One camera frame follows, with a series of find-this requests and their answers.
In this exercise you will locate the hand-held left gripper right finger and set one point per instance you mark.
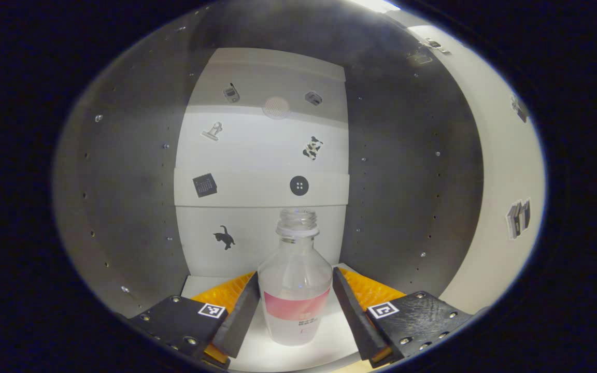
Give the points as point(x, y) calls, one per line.
point(353, 316)

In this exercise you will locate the metal door hinge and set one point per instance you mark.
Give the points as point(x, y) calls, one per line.
point(436, 45)

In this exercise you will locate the clear plastic bottle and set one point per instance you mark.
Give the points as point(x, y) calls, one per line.
point(296, 280)

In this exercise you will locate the long ceiling light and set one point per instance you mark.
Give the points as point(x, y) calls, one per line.
point(376, 4)

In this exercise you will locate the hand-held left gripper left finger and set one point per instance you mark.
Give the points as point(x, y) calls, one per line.
point(244, 311)

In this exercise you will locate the dark grey cabinet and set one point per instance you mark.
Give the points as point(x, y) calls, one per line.
point(132, 181)

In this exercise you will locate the grey cabinet door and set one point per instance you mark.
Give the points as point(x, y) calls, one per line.
point(500, 171)

